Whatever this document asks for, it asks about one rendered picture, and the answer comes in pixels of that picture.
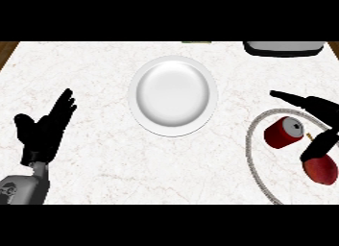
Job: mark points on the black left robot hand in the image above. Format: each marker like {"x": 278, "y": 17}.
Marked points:
{"x": 45, "y": 133}

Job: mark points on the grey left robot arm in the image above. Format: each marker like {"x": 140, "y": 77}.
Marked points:
{"x": 20, "y": 189}

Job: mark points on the red can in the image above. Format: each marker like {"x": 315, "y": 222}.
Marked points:
{"x": 281, "y": 133}

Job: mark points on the grey and black appliance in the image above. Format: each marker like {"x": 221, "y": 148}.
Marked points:
{"x": 284, "y": 48}

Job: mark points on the small green object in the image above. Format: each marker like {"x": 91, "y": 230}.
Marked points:
{"x": 196, "y": 42}

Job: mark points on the white oval plate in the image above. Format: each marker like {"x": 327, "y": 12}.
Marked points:
{"x": 173, "y": 95}

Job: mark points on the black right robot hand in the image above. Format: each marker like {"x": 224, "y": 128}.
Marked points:
{"x": 330, "y": 112}

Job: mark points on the red apple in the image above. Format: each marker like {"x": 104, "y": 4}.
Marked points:
{"x": 321, "y": 169}

